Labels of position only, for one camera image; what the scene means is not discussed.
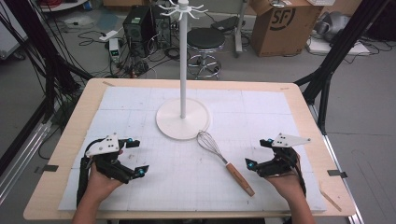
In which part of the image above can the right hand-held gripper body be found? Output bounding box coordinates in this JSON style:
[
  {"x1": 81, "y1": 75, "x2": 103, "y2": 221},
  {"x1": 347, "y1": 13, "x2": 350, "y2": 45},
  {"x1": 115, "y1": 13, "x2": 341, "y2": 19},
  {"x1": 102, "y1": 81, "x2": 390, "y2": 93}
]
[{"x1": 257, "y1": 133, "x2": 312, "y2": 179}]

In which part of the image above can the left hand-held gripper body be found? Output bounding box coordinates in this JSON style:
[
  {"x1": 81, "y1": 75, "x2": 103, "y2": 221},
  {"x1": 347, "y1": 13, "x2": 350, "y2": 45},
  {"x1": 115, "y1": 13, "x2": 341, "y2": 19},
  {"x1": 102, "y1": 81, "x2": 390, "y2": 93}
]
[{"x1": 85, "y1": 133, "x2": 132, "y2": 185}]

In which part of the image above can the whisk with wooden handle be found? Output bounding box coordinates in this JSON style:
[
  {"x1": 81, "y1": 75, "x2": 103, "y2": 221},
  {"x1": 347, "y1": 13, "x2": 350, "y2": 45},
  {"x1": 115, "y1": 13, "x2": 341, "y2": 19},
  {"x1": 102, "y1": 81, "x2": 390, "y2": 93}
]
[{"x1": 196, "y1": 130, "x2": 256, "y2": 198}]

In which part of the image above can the white hook rack stand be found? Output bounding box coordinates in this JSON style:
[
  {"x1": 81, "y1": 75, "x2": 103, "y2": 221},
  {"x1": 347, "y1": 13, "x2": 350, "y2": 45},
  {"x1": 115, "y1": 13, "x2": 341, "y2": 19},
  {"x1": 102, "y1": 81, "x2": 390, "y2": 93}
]
[{"x1": 155, "y1": 0, "x2": 212, "y2": 141}]

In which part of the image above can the person's right hand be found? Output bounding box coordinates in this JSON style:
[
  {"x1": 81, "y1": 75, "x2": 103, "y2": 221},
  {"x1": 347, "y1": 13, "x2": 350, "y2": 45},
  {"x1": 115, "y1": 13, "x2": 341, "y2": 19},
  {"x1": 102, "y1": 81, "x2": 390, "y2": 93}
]
[{"x1": 265, "y1": 152, "x2": 308, "y2": 205}]

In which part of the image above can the person's left hand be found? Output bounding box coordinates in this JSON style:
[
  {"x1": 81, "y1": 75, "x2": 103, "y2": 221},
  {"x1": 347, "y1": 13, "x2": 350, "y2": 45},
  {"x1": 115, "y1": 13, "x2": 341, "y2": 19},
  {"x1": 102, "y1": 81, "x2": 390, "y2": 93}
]
[{"x1": 83, "y1": 148, "x2": 124, "y2": 203}]

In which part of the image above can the white grid mat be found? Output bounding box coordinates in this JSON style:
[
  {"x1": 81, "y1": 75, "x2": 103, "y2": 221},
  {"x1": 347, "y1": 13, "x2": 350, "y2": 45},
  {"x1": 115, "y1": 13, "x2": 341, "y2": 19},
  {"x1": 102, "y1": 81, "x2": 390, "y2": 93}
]
[{"x1": 58, "y1": 86, "x2": 328, "y2": 213}]

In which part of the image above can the black tape piece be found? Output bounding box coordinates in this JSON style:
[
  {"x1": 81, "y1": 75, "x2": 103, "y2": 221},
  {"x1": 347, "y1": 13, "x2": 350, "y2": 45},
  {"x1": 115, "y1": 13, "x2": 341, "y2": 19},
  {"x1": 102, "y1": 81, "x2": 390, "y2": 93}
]
[
  {"x1": 34, "y1": 164, "x2": 60, "y2": 175},
  {"x1": 326, "y1": 169, "x2": 348, "y2": 179}
]

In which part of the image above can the thin wooden stick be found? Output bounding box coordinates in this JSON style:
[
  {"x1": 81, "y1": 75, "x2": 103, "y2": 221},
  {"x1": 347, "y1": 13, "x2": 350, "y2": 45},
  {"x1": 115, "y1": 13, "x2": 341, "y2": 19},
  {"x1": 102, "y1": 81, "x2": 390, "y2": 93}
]
[{"x1": 319, "y1": 189, "x2": 343, "y2": 213}]

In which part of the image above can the white device with green display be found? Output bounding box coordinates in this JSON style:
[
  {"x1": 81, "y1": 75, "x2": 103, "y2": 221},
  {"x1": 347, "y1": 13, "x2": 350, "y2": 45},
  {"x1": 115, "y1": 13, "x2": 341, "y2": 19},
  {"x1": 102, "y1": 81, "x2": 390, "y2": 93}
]
[{"x1": 108, "y1": 37, "x2": 121, "y2": 63}]

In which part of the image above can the white power strip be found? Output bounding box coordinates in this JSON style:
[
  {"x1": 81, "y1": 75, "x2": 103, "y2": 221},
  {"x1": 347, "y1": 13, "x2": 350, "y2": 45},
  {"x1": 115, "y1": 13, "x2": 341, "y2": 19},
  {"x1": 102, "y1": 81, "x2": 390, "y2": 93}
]
[{"x1": 98, "y1": 29, "x2": 120, "y2": 43}]

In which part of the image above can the large black computer tower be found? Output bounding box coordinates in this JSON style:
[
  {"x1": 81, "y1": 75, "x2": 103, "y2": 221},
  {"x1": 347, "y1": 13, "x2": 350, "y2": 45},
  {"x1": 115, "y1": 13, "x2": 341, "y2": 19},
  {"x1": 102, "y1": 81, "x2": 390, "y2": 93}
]
[{"x1": 122, "y1": 5, "x2": 154, "y2": 59}]

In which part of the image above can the cardboard box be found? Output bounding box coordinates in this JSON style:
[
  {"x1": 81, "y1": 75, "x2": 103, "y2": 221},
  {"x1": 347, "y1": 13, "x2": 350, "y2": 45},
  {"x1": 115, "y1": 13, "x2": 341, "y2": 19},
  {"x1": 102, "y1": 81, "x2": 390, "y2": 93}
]
[{"x1": 249, "y1": 0, "x2": 324, "y2": 58}]

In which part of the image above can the grey metal stand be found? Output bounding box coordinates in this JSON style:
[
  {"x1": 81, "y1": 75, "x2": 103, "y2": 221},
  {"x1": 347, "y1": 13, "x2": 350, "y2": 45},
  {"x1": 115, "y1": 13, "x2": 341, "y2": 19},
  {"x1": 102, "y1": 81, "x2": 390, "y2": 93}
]
[{"x1": 233, "y1": 0, "x2": 251, "y2": 59}]

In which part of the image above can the white flat board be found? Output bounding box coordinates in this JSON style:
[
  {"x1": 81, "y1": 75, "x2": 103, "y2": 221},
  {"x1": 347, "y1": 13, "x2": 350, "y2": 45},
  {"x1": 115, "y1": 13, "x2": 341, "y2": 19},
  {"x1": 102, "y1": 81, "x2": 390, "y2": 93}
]
[{"x1": 305, "y1": 36, "x2": 372, "y2": 57}]

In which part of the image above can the small black computer tower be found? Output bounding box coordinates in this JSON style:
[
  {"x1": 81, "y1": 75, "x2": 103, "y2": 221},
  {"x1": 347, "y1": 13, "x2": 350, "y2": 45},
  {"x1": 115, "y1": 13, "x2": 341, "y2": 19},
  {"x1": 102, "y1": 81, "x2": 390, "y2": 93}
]
[{"x1": 151, "y1": 7, "x2": 173, "y2": 49}]

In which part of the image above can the black round stool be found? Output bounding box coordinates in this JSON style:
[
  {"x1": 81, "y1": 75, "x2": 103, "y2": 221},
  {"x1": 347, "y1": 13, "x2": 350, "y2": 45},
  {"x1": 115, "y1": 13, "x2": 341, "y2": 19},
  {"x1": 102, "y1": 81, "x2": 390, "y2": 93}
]
[{"x1": 186, "y1": 27, "x2": 226, "y2": 81}]

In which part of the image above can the flat black case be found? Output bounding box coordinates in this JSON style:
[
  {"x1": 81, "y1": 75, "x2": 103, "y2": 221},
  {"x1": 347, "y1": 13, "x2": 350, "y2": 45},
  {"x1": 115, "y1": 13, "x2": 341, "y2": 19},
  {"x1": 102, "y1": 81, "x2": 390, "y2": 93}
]
[{"x1": 210, "y1": 15, "x2": 241, "y2": 34}]

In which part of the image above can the grey appliance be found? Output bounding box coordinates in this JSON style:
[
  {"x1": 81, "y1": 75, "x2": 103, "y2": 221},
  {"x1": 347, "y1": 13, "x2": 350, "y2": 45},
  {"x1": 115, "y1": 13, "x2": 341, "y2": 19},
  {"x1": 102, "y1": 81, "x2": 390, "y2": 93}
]
[{"x1": 313, "y1": 10, "x2": 352, "y2": 44}]

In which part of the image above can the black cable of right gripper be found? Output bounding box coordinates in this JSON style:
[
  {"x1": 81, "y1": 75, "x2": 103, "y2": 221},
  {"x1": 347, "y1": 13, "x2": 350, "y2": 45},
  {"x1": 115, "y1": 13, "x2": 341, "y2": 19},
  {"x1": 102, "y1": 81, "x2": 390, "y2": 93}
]
[{"x1": 290, "y1": 153, "x2": 308, "y2": 198}]

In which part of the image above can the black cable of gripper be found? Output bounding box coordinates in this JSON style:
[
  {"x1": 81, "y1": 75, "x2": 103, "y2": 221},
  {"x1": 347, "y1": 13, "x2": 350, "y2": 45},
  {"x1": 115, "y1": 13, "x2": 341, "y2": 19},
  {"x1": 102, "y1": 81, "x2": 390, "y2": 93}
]
[
  {"x1": 290, "y1": 153, "x2": 308, "y2": 198},
  {"x1": 76, "y1": 137, "x2": 106, "y2": 207}
]

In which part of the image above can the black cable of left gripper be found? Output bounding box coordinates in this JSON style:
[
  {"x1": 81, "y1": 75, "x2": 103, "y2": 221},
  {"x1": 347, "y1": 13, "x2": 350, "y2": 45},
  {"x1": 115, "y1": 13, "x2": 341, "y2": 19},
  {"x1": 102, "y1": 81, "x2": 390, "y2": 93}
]
[{"x1": 76, "y1": 137, "x2": 106, "y2": 207}]

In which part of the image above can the aluminium rail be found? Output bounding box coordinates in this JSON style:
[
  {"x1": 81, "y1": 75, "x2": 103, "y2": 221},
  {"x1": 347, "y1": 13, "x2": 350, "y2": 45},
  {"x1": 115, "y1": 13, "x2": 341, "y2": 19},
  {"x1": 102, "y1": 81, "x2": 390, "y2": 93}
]
[
  {"x1": 0, "y1": 120, "x2": 53, "y2": 204},
  {"x1": 307, "y1": 103, "x2": 366, "y2": 224}
]

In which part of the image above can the tangle of black floor cables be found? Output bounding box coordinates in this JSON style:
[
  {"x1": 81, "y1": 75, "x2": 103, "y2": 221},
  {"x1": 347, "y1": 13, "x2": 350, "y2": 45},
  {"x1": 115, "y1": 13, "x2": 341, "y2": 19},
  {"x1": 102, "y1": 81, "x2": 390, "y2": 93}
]
[{"x1": 77, "y1": 29, "x2": 181, "y2": 79}]

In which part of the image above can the black metal stand frame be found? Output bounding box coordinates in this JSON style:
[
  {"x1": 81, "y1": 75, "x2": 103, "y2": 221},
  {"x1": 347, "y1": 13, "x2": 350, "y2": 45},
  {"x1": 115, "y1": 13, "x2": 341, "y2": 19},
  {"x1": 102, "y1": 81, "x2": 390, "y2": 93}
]
[
  {"x1": 0, "y1": 0, "x2": 95, "y2": 124},
  {"x1": 293, "y1": 0, "x2": 391, "y2": 135}
]

